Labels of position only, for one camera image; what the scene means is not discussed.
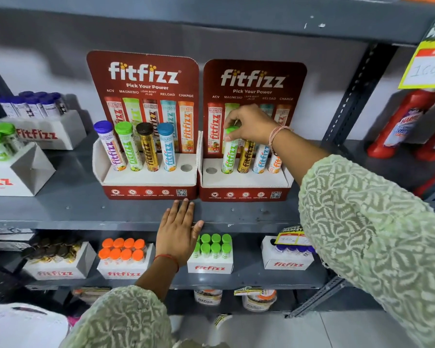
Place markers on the person's left hand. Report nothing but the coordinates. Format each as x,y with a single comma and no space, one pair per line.
176,239

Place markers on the person's right hand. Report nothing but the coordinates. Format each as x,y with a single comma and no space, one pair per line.
255,125

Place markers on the person's left middle finger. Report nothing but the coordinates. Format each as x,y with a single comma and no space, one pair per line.
183,210

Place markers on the person's left thumb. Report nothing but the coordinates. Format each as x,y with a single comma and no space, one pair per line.
198,230

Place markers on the person's left little finger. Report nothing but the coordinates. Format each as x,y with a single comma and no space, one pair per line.
165,219

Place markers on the person's right thumb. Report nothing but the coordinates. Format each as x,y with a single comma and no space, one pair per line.
235,135

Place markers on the green cap tablet tube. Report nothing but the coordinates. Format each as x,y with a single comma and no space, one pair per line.
129,148
230,155

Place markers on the person's right forearm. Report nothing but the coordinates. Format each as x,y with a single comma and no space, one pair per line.
297,155

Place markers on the person's left forearm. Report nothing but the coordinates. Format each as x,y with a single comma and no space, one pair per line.
157,279

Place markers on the group of green cap tubes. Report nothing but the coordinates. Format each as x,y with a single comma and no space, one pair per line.
0,141
212,244

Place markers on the brown cap gold tube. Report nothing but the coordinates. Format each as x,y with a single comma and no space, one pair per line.
245,157
148,150

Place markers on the blue cap tablet tube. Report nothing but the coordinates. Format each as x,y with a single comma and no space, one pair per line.
168,148
261,159

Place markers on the red thread wrist band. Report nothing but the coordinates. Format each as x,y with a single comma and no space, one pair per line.
168,256

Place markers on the white cardboard tube box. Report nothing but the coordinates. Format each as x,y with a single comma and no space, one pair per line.
61,270
21,175
210,267
286,262
54,132
125,271

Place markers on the orange tablet tube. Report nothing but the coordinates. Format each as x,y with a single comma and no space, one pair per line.
274,164

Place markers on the group of orange cap tubes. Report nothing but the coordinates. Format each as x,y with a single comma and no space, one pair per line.
121,249

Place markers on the red cardboard display stand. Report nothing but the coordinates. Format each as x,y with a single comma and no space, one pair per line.
145,76
253,81

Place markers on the white plastic jar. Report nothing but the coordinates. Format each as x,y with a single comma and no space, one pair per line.
207,297

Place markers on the yellow shelf label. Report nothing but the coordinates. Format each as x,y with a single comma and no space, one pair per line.
247,290

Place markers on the grey metal shelf rack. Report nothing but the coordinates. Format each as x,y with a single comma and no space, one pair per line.
76,210

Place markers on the purple cap tablet tube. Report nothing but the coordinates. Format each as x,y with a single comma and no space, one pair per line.
110,146

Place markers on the small yellow price tag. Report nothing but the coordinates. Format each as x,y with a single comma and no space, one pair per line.
292,237

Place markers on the white jar orange lid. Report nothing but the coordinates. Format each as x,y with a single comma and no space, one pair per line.
259,302

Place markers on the group of purple cap tubes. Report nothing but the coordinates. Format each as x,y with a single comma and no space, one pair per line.
32,105
293,248

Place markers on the flat snack packet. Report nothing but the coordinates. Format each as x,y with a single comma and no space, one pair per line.
90,294

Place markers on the group of brown cap tubes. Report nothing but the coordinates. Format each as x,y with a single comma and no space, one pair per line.
52,250

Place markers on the pale green patterned tunic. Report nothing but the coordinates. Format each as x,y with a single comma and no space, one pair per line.
366,231

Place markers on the black mesh basket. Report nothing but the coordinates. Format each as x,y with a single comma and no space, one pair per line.
2,286

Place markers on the white mesh fabric item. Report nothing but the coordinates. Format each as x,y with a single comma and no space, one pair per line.
21,328

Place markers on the large yellow price tag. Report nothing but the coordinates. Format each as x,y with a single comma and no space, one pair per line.
427,65

